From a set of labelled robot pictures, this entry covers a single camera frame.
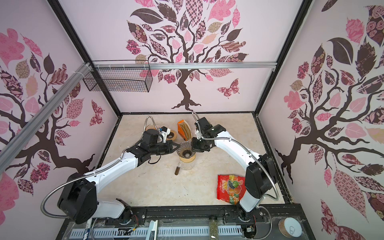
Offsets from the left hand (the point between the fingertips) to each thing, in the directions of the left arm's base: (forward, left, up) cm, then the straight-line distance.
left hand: (180, 150), depth 82 cm
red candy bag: (-17, -28, -11) cm, 34 cm away
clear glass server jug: (-4, -3, -13) cm, 14 cm away
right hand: (+1, -7, 0) cm, 7 cm away
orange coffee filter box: (+20, -1, -7) cm, 21 cm away
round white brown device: (-36, -51, -8) cm, 63 cm away
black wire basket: (+66, +54, +3) cm, 85 cm away
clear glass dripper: (+1, -3, -2) cm, 4 cm away
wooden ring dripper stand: (+18, +6, -12) cm, 23 cm away
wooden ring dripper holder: (-4, -5, -4) cm, 8 cm away
